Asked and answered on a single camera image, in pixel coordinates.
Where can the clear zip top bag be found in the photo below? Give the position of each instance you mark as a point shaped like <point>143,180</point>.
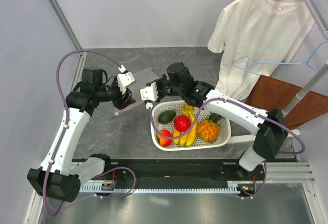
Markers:
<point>141,78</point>

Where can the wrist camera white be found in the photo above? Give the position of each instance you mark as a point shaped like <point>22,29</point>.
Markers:
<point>125,79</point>
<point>149,94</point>

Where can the brown cloth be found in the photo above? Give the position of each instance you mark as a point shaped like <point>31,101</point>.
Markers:
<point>270,93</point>

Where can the red apple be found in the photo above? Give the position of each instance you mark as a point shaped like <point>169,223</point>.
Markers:
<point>182,123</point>

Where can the silver clothes rack pole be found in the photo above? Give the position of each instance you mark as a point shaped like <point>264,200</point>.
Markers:
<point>305,90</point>

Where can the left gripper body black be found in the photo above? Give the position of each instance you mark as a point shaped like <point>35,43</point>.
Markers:
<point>117,98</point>

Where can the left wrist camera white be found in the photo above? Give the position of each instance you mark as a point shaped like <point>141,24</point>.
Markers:
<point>125,79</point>

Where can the red orange peach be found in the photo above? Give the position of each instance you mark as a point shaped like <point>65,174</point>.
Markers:
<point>162,139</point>

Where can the white perforated plastic basket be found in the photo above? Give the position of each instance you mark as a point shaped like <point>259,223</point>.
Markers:
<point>222,139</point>

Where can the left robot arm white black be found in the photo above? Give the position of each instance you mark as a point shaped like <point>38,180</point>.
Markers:
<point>55,178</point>

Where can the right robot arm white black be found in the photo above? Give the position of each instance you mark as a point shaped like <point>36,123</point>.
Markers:
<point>268,127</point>

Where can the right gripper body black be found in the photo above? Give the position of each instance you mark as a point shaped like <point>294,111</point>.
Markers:
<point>165,88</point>

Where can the white t-shirt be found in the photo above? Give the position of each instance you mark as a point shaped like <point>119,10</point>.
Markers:
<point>254,36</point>

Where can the white cable duct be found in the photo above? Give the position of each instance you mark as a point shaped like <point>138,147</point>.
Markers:
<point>99,187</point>

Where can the aluminium frame post left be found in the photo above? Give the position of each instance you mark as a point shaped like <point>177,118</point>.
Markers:
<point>64,22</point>

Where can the orange toy pineapple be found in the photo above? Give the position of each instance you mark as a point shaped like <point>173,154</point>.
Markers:
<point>209,129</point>

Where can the green avocado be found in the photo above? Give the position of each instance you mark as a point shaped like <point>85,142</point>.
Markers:
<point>166,116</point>

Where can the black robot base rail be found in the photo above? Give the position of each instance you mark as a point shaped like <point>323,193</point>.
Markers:
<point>179,173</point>

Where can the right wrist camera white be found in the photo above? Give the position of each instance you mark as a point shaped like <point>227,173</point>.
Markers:
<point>149,94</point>

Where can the blue clothes hanger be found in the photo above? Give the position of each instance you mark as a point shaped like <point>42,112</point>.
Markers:
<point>306,62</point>

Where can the yellow banana bunch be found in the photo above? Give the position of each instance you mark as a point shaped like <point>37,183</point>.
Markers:
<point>189,138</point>

